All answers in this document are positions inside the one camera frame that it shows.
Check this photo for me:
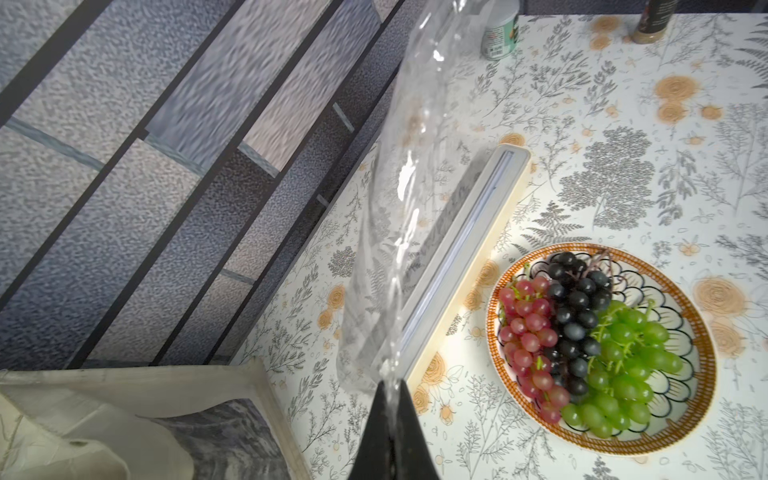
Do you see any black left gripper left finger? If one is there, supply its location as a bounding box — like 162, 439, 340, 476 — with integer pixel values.
348, 382, 393, 480

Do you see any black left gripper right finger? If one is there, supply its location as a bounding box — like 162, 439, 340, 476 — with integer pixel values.
392, 380, 439, 480

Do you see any clear plastic wrap sheet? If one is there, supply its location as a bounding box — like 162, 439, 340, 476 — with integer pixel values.
337, 1, 496, 412

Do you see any cream plastic wrap dispenser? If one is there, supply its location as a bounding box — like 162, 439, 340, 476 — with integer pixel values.
398, 144, 533, 391

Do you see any patterned plate with rim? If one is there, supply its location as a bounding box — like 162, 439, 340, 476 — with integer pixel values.
486, 243, 717, 456

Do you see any beige canvas tote bag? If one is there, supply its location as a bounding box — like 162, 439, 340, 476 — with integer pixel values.
1, 360, 310, 479

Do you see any red grape bunch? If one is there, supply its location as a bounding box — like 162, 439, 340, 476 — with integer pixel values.
497, 275, 570, 424

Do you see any black grape bunch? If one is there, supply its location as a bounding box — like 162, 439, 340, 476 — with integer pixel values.
544, 251, 613, 400

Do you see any green grape bunch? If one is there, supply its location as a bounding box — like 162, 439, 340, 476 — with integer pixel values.
561, 300, 683, 439

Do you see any white green small can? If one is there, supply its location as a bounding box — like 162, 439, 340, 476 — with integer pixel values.
481, 0, 521, 61

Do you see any dark pepper shaker bottle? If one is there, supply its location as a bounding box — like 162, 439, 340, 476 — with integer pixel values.
631, 0, 678, 44

